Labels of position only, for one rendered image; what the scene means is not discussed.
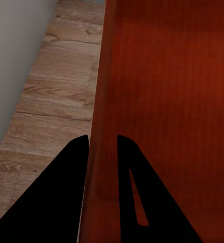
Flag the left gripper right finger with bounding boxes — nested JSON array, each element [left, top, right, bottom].
[[118, 135, 203, 243]]

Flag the storage box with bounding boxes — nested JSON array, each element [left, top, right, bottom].
[[78, 0, 224, 243]]

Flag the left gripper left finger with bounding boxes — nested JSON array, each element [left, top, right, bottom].
[[0, 135, 89, 243]]

